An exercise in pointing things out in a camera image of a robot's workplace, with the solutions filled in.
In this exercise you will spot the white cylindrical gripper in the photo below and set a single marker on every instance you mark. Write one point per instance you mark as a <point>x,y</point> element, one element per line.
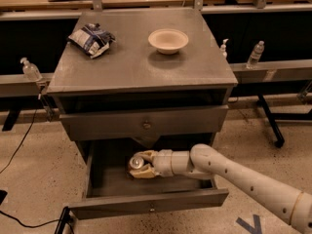
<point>163,163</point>

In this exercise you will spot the orange soda can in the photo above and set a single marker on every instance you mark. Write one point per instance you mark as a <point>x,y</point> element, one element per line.
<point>135,166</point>

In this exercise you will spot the white paper sheet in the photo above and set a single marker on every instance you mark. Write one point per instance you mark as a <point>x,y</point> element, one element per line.
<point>146,142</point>

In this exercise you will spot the white paper bowl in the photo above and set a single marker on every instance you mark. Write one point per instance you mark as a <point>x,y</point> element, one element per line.
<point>168,41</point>

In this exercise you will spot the clear sanitizer pump bottle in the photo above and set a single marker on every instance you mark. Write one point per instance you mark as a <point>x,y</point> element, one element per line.
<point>30,70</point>

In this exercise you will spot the black base bracket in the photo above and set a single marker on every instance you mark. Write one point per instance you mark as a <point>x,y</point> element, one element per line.
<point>64,220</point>

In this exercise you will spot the blue white chip bag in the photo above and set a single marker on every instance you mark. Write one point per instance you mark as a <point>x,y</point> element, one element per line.
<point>91,39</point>

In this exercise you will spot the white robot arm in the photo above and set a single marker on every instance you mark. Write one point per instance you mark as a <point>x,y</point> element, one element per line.
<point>291,205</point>

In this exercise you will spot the grey top drawer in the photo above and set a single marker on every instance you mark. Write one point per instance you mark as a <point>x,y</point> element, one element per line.
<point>144,123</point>

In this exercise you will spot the clear plastic water bottle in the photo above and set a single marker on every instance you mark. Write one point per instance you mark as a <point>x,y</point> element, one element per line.
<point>255,55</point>

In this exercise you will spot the black table leg stand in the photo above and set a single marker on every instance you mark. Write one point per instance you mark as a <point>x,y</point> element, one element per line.
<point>274,117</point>

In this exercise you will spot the small white pump bottle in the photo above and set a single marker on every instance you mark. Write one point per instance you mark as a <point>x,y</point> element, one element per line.
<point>223,47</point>

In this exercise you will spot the grey open middle drawer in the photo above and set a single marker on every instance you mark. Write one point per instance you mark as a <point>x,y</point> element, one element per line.
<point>110,191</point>

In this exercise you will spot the grey wooden drawer cabinet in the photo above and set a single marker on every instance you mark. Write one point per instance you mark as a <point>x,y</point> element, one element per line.
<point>133,75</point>

